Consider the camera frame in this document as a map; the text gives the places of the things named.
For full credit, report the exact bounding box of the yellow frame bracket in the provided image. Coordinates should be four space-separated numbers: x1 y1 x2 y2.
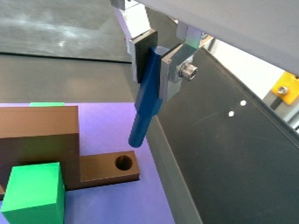
271 72 299 105

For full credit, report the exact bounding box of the blue peg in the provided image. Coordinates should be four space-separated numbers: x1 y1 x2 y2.
128 46 169 148

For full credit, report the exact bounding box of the brown L-shaped bracket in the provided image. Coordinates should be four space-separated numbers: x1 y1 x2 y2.
0 106 140 200

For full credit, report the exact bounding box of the purple base block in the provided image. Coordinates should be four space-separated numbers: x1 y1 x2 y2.
0 101 177 224

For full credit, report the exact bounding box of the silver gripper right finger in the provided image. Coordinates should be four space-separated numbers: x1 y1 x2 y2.
159 22 202 102

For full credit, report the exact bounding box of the green block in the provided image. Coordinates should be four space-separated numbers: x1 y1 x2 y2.
0 107 66 224

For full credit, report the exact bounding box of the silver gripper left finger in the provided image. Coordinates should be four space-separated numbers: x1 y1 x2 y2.
110 0 158 83

